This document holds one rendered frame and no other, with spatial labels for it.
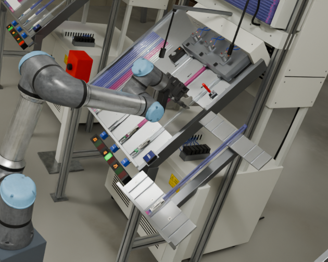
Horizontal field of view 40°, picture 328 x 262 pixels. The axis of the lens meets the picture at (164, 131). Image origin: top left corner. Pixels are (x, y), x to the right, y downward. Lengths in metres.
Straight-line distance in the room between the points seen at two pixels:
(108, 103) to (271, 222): 1.97
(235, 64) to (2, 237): 1.13
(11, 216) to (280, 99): 1.31
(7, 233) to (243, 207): 1.37
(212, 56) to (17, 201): 1.04
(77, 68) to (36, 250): 1.30
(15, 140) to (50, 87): 0.28
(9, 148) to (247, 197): 1.38
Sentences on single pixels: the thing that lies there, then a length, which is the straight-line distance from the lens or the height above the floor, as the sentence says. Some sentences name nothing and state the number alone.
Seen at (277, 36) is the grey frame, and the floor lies 1.36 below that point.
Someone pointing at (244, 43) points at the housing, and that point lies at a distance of 2.02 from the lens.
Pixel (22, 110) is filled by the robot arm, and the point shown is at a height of 1.00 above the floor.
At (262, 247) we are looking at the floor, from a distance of 3.00.
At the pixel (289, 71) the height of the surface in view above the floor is 1.19.
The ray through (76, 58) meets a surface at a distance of 2.73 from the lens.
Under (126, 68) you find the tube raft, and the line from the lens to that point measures 2.34.
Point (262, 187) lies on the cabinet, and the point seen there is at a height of 0.49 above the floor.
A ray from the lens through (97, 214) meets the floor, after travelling 2.78.
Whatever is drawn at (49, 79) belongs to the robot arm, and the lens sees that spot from 1.45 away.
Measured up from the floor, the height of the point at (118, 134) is 0.73.
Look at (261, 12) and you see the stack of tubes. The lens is 2.02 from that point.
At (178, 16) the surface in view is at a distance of 2.45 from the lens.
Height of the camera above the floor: 1.76
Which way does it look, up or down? 27 degrees down
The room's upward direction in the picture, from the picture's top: 17 degrees clockwise
